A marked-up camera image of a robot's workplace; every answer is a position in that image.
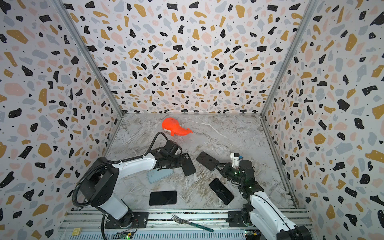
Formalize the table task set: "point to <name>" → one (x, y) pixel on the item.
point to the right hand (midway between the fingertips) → (212, 163)
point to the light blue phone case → (154, 175)
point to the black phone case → (207, 160)
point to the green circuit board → (124, 235)
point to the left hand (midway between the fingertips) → (185, 161)
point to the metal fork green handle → (180, 221)
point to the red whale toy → (172, 125)
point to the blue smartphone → (187, 165)
